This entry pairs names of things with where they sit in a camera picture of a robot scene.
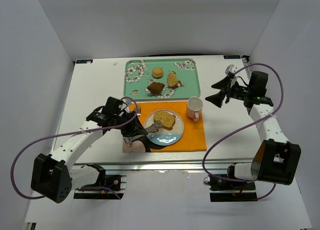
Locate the blue table label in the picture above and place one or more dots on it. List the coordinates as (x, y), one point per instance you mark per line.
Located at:
(231, 57)
(84, 61)

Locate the round yellow muffin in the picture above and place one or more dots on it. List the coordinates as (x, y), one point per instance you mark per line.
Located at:
(157, 73)

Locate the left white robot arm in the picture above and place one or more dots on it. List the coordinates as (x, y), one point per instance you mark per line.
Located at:
(54, 175)

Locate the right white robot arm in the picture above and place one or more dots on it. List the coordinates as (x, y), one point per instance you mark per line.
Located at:
(277, 158)

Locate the white and blue plate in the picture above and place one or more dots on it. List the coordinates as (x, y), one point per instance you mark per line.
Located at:
(164, 137)

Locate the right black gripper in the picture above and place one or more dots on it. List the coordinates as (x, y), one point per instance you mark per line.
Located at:
(228, 90)

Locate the pink and white mug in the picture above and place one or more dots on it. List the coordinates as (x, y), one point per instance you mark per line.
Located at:
(194, 108)

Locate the orange cartoon placemat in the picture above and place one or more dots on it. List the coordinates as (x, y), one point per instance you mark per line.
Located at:
(193, 138)

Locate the right blue table label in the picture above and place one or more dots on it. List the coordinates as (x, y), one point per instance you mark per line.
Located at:
(231, 57)

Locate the large yellow cake slice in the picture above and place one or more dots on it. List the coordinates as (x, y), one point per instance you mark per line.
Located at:
(165, 118)

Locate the dark brown bread piece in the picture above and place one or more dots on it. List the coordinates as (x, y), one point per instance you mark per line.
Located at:
(155, 88)

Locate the left blue table label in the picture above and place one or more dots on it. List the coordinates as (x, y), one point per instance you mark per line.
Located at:
(84, 61)

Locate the green floral tray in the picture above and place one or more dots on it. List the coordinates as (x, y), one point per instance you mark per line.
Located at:
(138, 75)

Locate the silver fork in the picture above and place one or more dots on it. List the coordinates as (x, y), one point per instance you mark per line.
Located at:
(139, 111)

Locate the aluminium frame rail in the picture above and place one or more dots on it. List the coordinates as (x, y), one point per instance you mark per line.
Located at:
(189, 161)

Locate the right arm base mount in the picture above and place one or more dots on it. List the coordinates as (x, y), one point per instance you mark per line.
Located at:
(227, 188)

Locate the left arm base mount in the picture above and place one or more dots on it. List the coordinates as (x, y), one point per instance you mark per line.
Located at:
(111, 188)

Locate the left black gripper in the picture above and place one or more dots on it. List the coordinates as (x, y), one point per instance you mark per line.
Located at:
(135, 132)

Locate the small yellow cake slice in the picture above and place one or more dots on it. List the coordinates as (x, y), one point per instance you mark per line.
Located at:
(172, 80)

